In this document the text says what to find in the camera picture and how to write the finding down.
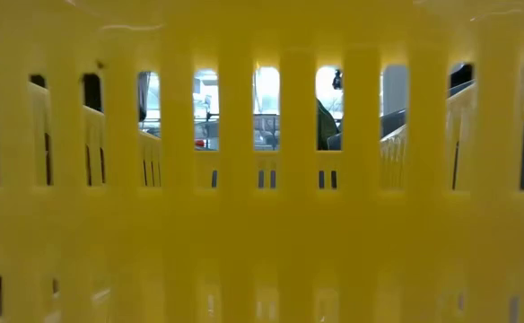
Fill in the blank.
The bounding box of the yellow slotted plastic basket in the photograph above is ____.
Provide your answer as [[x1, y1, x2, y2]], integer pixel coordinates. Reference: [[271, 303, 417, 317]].
[[0, 0, 524, 323]]

